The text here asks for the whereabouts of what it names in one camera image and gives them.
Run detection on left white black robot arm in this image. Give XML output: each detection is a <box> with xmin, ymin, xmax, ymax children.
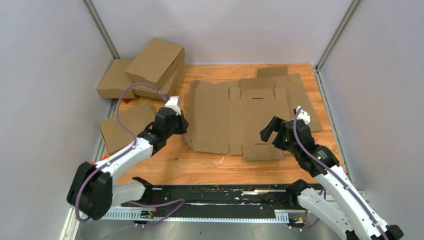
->
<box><xmin>66</xmin><ymin>106</ymin><xmax>189</xmax><ymax>220</ymax></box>

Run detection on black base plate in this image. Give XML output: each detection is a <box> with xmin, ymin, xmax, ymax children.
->
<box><xmin>138</xmin><ymin>184</ymin><xmax>306</xmax><ymax>219</ymax></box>

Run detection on aluminium slotted rail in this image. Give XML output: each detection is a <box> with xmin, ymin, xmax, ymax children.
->
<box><xmin>101</xmin><ymin>207</ymin><xmax>290</xmax><ymax>224</ymax></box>

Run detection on aluminium corner post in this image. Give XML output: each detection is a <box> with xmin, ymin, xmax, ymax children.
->
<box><xmin>315</xmin><ymin>0</ymin><xmax>363</xmax><ymax>72</ymax></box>
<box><xmin>82</xmin><ymin>0</ymin><xmax>120</xmax><ymax>59</ymax></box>

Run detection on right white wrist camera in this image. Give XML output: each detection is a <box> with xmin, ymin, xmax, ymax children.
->
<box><xmin>293</xmin><ymin>106</ymin><xmax>311</xmax><ymax>125</ymax></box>

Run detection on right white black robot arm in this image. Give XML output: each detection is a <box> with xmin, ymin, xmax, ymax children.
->
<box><xmin>260</xmin><ymin>116</ymin><xmax>404</xmax><ymax>240</ymax></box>

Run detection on left aluminium corner post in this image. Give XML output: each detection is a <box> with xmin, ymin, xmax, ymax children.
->
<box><xmin>82</xmin><ymin>0</ymin><xmax>120</xmax><ymax>59</ymax></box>

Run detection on right aluminium corner post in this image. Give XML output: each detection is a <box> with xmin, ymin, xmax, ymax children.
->
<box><xmin>315</xmin><ymin>0</ymin><xmax>363</xmax><ymax>72</ymax></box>

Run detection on cardboard box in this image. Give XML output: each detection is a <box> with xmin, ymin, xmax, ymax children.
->
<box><xmin>96</xmin><ymin>59</ymin><xmax>134</xmax><ymax>99</ymax></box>
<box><xmin>132</xmin><ymin>61</ymin><xmax>185</xmax><ymax>103</ymax></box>
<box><xmin>125</xmin><ymin>37</ymin><xmax>185</xmax><ymax>89</ymax></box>
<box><xmin>98</xmin><ymin>100</ymin><xmax>157</xmax><ymax>157</ymax></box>
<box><xmin>184</xmin><ymin>78</ymin><xmax>293</xmax><ymax>161</ymax></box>

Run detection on red object under boxes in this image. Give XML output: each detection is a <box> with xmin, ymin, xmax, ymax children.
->
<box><xmin>122</xmin><ymin>98</ymin><xmax>132</xmax><ymax>104</ymax></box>

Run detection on flat cardboard sheet underneath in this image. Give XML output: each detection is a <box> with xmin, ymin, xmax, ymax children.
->
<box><xmin>216</xmin><ymin>65</ymin><xmax>323</xmax><ymax>133</ymax></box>

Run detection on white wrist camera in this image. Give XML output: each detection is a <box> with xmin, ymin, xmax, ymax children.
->
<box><xmin>293</xmin><ymin>106</ymin><xmax>311</xmax><ymax>125</ymax></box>
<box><xmin>164</xmin><ymin>96</ymin><xmax>182</xmax><ymax>116</ymax></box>

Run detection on orange plastic clip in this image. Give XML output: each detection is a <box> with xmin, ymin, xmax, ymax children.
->
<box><xmin>90</xmin><ymin>155</ymin><xmax>109</xmax><ymax>165</ymax></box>

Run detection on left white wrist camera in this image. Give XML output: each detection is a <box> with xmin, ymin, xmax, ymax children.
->
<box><xmin>164</xmin><ymin>96</ymin><xmax>182</xmax><ymax>116</ymax></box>

